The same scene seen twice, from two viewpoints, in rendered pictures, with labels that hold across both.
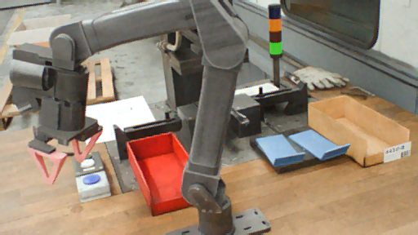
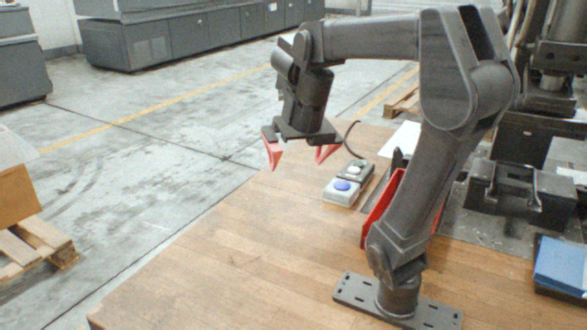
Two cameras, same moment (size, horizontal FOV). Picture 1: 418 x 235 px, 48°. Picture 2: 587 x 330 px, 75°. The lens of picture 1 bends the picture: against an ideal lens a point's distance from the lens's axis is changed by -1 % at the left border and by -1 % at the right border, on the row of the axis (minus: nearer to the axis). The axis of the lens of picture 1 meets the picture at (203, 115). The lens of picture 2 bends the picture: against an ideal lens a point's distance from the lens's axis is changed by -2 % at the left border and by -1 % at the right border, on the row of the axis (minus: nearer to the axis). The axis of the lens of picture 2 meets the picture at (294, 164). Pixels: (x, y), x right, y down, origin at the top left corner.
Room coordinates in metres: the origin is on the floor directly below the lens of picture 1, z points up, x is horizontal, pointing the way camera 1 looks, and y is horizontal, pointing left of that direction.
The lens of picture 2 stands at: (0.29, -0.20, 1.41)
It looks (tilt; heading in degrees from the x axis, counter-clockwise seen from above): 28 degrees down; 45
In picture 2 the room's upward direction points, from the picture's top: straight up
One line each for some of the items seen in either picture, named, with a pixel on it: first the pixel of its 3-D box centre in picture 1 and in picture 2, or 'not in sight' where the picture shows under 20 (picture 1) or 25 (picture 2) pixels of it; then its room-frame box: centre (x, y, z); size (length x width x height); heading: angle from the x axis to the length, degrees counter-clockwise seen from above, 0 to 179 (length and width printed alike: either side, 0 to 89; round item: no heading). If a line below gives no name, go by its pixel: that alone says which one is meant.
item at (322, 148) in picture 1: (317, 140); not in sight; (1.00, -0.27, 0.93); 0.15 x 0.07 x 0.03; 21
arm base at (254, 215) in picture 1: (215, 217); (398, 290); (0.72, 0.00, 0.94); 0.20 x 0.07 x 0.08; 107
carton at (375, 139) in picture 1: (355, 129); not in sight; (1.04, -0.38, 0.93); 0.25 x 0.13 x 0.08; 17
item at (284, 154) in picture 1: (278, 146); (561, 260); (0.99, -0.17, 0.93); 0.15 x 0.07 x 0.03; 9
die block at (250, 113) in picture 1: (219, 121); (515, 194); (1.15, -0.04, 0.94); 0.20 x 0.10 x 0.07; 107
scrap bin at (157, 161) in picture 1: (163, 170); (407, 211); (0.94, 0.10, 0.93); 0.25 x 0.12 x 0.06; 17
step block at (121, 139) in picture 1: (128, 139); (405, 167); (1.08, 0.19, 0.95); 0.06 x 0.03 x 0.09; 107
